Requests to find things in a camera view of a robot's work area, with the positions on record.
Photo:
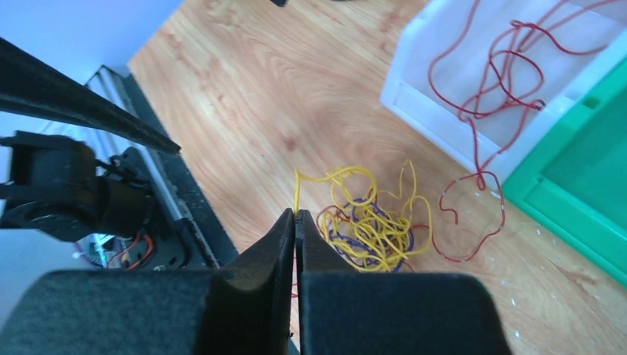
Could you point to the white plastic bin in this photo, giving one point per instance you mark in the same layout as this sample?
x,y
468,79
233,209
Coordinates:
x,y
486,80

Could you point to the green plastic bin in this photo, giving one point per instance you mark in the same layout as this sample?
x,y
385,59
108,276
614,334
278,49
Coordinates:
x,y
574,181

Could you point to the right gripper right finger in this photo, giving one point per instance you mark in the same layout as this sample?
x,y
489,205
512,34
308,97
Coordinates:
x,y
343,311

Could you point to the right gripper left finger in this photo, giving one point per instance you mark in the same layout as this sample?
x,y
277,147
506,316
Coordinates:
x,y
241,308

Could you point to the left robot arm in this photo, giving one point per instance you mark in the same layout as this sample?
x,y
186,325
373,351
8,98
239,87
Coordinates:
x,y
56,184

